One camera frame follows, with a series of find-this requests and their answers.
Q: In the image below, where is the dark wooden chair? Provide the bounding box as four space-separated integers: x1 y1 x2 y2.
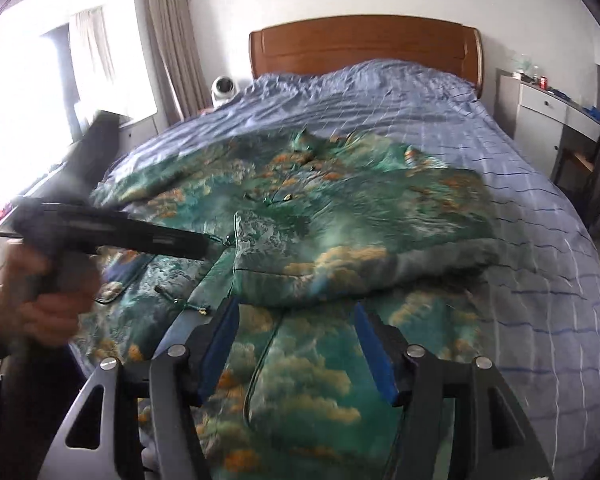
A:
552 110 600 236

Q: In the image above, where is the white desk with drawer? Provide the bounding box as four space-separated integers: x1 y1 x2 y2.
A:
497 67 600 171

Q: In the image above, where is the bed with blue checked cover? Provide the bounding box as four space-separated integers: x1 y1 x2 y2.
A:
75 60 600 480

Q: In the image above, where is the white sheer curtain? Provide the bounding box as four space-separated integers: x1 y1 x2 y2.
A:
70 7 116 91

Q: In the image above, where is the window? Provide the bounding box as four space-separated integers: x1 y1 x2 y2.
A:
0 0 158 211

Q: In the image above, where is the wooden bed headboard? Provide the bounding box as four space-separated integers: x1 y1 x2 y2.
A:
249 16 482 88

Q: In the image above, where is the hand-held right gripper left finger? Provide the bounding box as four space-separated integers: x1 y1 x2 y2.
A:
39 299 241 480

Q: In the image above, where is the white round fan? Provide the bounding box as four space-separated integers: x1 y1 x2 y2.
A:
210 76 241 109

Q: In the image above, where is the white window cabinet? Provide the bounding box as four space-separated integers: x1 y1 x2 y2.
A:
115 114 162 158

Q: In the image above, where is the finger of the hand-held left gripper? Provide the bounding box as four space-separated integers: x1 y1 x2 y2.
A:
75 109 122 206
134 219 212 262

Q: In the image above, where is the beige curtain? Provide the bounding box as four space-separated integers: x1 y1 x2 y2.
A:
142 0 208 123

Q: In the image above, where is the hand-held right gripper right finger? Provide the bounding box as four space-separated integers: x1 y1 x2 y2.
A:
352 302 556 480

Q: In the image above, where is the green printed garment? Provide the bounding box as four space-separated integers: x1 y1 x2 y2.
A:
82 127 503 480

